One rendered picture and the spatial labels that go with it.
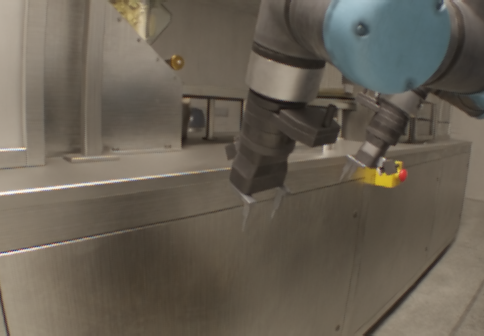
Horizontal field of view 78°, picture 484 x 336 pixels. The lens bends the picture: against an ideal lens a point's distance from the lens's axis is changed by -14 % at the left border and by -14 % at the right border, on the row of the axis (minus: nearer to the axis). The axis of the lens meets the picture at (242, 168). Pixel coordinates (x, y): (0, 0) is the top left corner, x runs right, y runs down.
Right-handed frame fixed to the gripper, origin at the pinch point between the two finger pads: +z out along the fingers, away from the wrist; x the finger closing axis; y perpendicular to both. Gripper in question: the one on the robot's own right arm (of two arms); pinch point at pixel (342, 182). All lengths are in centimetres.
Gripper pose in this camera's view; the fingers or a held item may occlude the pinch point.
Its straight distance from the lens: 80.8
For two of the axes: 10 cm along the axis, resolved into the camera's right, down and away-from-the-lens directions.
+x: 5.8, 0.1, 8.1
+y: 6.9, 5.2, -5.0
